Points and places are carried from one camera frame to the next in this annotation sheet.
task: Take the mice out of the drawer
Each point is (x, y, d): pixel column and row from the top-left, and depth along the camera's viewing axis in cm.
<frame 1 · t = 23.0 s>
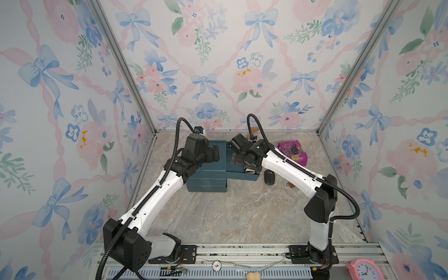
left hand: (210, 148, 78), fingers open
right hand: (242, 161, 83), fingers open
teal drawer cabinet: (210, 177, 80), point 18 cm above the table
black computer mouse: (265, 178, 97), point 2 cm above the table
purple snack bag: (293, 150, 105), point 6 cm above the table

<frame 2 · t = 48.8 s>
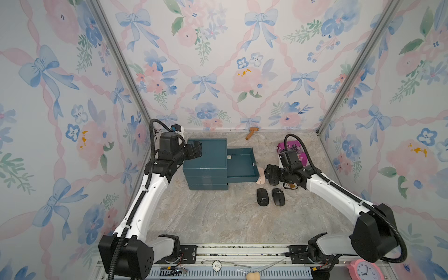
left hand: (193, 144, 78), fingers open
right hand: (273, 172, 87), fingers open
teal middle drawer: (242, 165, 99), point 5 cm above the table
pink computer mouse: (261, 179, 97), point 2 cm above the table
black computer mouse 2: (262, 198, 89), point 3 cm above the table
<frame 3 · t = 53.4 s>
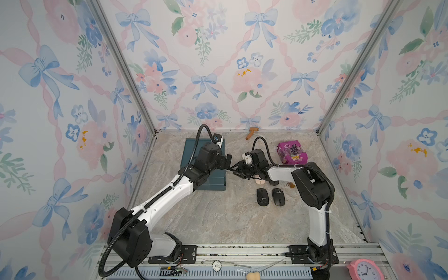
left hand: (222, 151, 80), fingers open
right hand: (231, 170, 96), fingers open
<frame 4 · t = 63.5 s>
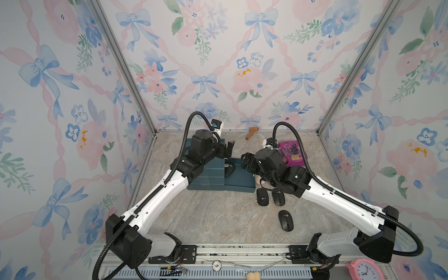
left hand: (225, 138, 74), fingers open
right hand: (249, 159, 73), fingers open
teal bottom drawer: (240, 179, 101), on the table
black computer mouse 3: (286, 220, 83), point 2 cm above the table
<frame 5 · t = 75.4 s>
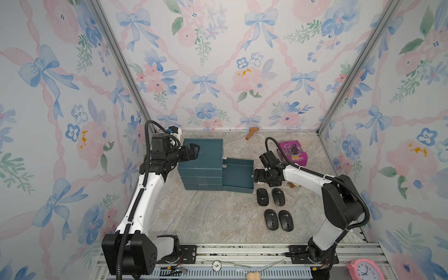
left hand: (191, 147, 79), fingers open
right hand: (263, 178, 94), fingers open
black computer mouse 4: (271, 219, 83), point 3 cm above the table
